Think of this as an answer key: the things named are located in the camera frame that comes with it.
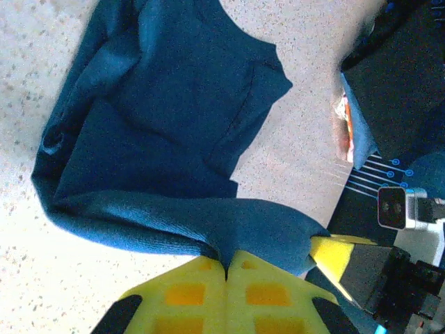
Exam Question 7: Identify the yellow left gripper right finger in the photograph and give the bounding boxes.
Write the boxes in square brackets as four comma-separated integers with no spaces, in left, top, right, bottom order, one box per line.
[225,250,361,334]

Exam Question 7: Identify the folded grey-blue t-shirt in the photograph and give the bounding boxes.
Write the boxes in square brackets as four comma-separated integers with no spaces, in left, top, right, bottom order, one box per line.
[339,71,380,171]

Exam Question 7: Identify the black draped cloth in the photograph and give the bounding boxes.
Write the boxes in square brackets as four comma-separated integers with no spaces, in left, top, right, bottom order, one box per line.
[340,0,445,168]

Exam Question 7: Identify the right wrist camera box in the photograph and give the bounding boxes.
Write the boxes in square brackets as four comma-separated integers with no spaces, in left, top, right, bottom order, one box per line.
[377,186,428,230]

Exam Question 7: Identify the dark blue jeans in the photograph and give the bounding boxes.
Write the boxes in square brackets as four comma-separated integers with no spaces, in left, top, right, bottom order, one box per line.
[30,0,331,278]

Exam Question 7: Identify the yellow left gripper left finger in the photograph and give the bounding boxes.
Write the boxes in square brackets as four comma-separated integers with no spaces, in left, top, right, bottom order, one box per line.
[90,250,229,334]

